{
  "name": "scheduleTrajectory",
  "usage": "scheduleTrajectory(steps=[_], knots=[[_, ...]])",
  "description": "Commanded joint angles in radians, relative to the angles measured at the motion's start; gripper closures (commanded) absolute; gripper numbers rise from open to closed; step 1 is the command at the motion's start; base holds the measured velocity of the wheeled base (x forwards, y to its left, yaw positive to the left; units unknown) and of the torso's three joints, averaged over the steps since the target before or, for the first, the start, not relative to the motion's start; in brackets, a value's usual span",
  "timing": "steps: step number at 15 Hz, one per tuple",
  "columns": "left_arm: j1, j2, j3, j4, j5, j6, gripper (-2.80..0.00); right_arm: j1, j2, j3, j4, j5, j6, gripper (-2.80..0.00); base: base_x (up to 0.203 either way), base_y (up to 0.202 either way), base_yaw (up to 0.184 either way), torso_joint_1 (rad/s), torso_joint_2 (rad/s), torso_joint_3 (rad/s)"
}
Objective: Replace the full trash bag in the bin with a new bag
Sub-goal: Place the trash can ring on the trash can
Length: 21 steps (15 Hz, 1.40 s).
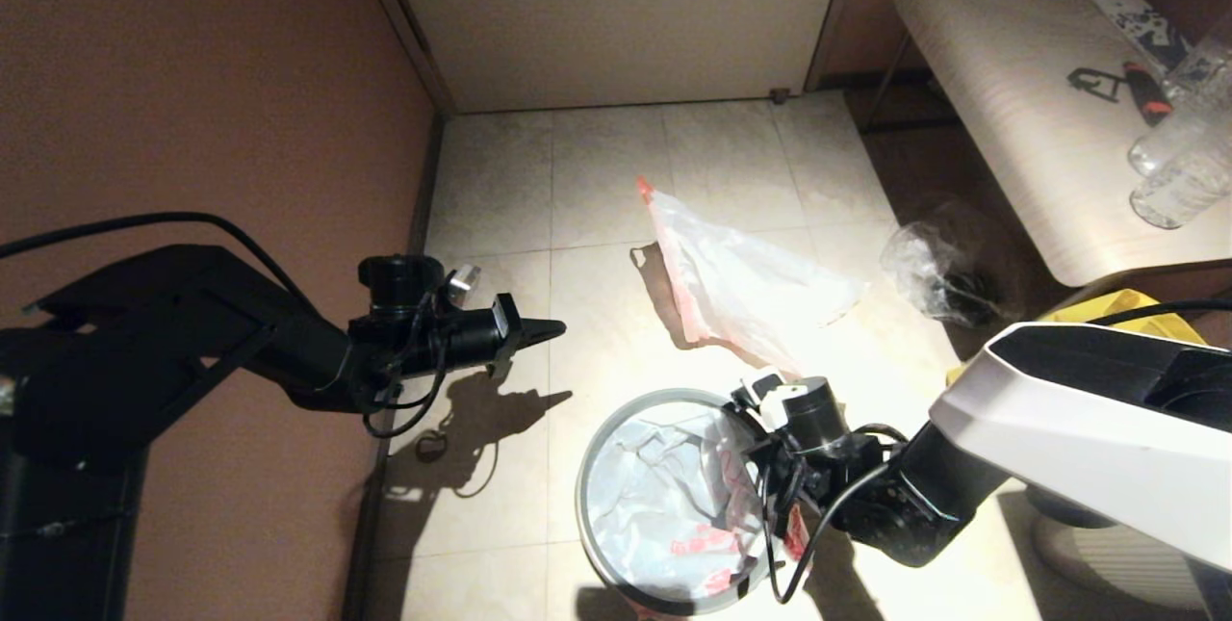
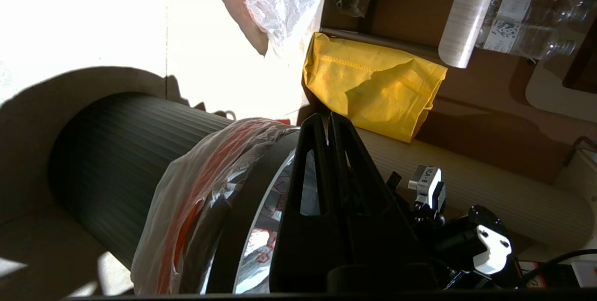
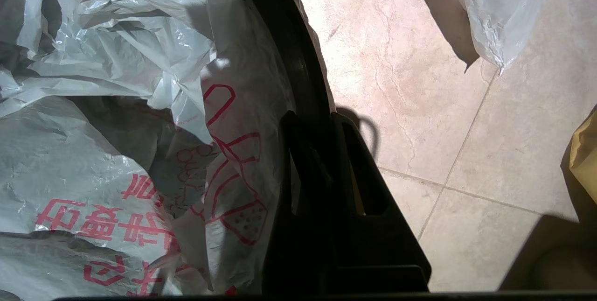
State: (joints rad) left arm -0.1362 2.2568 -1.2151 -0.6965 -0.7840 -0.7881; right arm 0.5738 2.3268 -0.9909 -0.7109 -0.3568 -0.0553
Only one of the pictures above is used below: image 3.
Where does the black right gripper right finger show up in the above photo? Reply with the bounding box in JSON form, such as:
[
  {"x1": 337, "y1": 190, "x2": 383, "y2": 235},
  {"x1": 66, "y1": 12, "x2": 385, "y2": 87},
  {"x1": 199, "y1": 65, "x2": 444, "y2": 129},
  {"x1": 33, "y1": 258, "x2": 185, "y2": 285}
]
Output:
[{"x1": 329, "y1": 113, "x2": 432, "y2": 294}]

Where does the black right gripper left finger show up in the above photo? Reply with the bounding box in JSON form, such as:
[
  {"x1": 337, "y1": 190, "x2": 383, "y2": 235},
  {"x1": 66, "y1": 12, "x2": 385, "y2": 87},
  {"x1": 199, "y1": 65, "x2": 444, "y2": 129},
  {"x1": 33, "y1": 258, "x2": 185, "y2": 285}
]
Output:
[{"x1": 264, "y1": 111, "x2": 343, "y2": 294}]

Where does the black bin rim ring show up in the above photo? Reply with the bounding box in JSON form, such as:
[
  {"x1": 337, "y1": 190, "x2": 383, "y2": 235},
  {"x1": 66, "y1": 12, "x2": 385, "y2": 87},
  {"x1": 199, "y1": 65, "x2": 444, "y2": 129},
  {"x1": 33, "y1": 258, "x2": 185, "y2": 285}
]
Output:
[{"x1": 226, "y1": 0, "x2": 336, "y2": 161}]

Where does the new white plastic bag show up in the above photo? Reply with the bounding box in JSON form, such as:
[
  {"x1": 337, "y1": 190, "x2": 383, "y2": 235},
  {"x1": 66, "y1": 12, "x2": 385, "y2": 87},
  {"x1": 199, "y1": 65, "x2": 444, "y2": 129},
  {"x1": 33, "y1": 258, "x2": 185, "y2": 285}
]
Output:
[{"x1": 0, "y1": 0, "x2": 301, "y2": 298}]

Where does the used red-printed trash bag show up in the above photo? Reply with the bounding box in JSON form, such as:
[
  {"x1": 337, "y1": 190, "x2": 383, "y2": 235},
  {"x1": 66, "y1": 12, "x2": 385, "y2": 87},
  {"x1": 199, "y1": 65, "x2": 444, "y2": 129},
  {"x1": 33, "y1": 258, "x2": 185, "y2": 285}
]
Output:
[{"x1": 436, "y1": 0, "x2": 555, "y2": 69}]

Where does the yellow shopping bag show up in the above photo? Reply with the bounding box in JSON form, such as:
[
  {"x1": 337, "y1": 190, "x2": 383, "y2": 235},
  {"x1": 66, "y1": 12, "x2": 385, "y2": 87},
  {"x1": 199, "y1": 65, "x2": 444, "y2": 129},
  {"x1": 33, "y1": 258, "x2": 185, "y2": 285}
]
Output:
[{"x1": 569, "y1": 112, "x2": 597, "y2": 204}]

